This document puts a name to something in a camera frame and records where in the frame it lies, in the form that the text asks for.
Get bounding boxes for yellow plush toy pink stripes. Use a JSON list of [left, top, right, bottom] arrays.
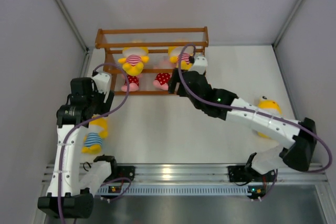
[[118, 46, 149, 77]]

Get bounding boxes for pink plush toy polka dress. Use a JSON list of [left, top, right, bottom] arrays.
[[153, 60, 172, 91]]

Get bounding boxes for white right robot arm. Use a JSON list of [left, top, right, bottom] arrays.
[[169, 68, 317, 180]]

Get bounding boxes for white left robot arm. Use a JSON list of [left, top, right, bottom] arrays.
[[37, 72, 119, 222]]

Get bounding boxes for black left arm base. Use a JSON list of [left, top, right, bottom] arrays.
[[117, 165, 135, 181]]

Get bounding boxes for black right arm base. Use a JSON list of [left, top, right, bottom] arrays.
[[227, 165, 256, 186]]

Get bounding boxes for yellow plush toy on shelf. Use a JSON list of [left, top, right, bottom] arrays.
[[168, 46, 194, 70]]

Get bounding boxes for brown wooden two-tier shelf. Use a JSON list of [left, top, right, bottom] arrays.
[[94, 27, 209, 95]]

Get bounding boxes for pink plush toy on shelf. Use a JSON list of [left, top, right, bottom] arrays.
[[121, 74, 142, 92]]

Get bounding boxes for yellow plush toy blue stripes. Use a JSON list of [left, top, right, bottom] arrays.
[[256, 95, 283, 138]]

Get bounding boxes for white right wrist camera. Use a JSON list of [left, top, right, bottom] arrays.
[[188, 54, 208, 75]]

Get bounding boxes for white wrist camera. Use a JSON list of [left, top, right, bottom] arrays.
[[188, 54, 208, 75], [92, 71, 111, 94]]

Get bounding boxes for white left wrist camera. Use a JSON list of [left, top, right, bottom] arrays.
[[92, 71, 111, 94]]

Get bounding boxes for aluminium mounting rail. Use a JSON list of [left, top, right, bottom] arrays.
[[41, 163, 328, 183]]

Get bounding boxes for grey slotted cable duct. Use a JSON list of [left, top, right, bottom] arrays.
[[96, 185, 263, 197]]

